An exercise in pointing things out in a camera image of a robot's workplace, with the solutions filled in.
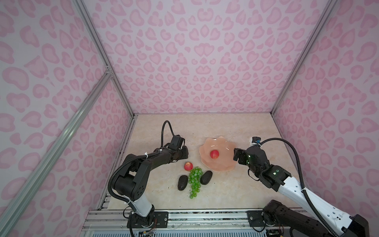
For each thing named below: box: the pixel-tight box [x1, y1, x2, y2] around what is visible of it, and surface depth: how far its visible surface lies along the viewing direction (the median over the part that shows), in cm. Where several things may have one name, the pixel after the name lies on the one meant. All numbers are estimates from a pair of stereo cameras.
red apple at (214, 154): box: [210, 149, 220, 160], surface depth 95 cm
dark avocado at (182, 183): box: [177, 174, 189, 192], surface depth 84 cm
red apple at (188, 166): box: [184, 161, 194, 172], surface depth 90 cm
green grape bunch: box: [188, 166, 204, 199], surface depth 83 cm
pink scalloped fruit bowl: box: [198, 136, 237, 172], surface depth 97 cm
